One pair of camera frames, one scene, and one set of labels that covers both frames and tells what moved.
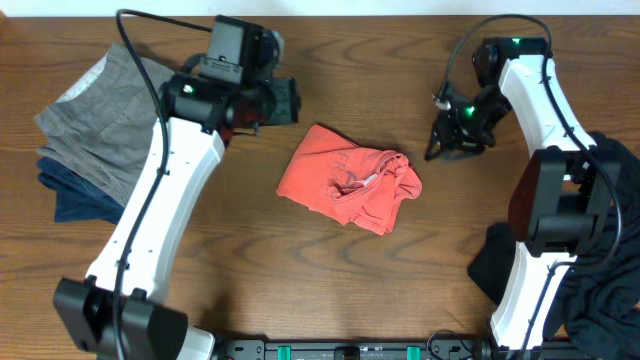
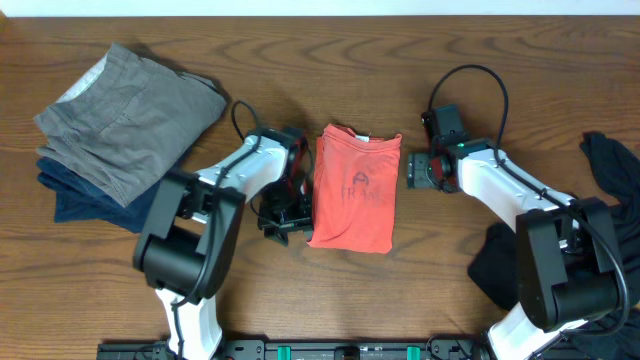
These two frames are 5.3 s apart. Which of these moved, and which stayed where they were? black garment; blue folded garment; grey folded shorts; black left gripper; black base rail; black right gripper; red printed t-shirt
Moved: black left gripper; black right gripper; red printed t-shirt
Stayed: black garment; grey folded shorts; black base rail; blue folded garment
